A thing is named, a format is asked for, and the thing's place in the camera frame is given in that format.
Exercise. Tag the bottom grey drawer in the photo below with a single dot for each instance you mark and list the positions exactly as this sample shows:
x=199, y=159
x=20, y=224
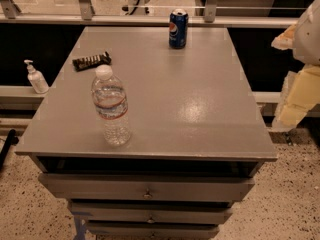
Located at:
x=152, y=231

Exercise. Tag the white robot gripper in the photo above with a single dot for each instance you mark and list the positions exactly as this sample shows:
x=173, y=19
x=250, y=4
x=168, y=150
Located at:
x=309, y=34

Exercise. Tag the middle grey drawer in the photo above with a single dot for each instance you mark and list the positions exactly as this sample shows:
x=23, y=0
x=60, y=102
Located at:
x=150, y=213

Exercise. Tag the blue Pepsi can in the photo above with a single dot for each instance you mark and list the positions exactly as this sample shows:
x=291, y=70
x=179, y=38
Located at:
x=178, y=25

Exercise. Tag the black object at left edge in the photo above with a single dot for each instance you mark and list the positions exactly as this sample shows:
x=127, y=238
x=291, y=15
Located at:
x=10, y=140

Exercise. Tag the clear plastic water bottle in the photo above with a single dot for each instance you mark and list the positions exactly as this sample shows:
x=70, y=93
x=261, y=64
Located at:
x=110, y=101

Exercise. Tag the white pump sanitizer bottle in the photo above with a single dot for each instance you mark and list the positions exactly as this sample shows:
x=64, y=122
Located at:
x=36, y=78

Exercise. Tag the grey drawer cabinet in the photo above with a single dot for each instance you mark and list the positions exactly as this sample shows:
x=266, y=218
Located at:
x=191, y=111

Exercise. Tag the top grey drawer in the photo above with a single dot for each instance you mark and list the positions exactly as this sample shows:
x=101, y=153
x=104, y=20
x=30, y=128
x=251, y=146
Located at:
x=146, y=187

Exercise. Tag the dark striped snack bar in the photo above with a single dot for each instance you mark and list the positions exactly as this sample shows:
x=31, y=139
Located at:
x=89, y=62

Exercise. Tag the grey drawer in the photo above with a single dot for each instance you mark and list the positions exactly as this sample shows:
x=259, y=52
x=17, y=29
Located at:
x=146, y=187
x=152, y=231
x=150, y=213

